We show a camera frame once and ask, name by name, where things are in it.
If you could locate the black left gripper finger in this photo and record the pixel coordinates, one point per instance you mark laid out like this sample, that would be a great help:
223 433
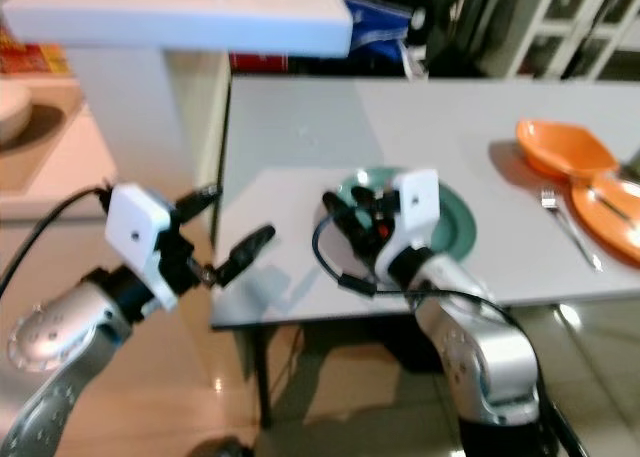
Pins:
248 247
202 196

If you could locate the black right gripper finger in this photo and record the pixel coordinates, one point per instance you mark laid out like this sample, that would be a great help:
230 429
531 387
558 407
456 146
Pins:
360 223
342 199

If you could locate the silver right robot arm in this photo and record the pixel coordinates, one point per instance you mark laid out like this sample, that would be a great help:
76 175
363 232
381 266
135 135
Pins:
480 347

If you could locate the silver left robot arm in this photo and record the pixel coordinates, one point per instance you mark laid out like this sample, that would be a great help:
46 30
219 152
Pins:
60 362

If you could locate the green round plate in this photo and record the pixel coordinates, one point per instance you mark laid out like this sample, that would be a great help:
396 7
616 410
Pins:
452 227

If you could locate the black table leg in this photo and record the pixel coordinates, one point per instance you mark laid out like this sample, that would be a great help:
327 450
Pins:
263 377

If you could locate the beige low counter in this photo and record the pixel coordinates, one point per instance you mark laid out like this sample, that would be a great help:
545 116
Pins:
60 167

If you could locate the blue bag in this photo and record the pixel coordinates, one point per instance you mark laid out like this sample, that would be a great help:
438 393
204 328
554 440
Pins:
375 22

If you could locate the silver metal fork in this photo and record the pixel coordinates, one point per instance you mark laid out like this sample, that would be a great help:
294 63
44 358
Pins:
566 227

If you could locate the orange bowl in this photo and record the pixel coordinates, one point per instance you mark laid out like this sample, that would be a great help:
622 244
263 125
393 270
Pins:
565 149

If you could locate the beige round bowl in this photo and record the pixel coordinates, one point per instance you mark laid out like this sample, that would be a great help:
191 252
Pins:
12 112

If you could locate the red printed box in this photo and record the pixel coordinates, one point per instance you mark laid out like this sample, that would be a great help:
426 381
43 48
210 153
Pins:
30 57

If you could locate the orange plate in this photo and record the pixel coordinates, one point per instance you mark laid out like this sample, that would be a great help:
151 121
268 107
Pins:
610 235

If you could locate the dark utensil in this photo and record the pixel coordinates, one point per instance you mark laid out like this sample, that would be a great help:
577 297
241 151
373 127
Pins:
612 207

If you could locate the white glass-door cabinet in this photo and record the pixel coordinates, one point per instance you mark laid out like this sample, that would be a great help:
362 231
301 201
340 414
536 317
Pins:
570 22

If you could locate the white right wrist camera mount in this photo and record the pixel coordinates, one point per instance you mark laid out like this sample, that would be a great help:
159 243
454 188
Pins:
415 212

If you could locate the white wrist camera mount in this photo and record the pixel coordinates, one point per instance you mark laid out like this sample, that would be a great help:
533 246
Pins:
415 212
140 232

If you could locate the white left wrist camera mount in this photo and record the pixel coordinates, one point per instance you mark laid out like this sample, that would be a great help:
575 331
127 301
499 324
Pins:
140 232

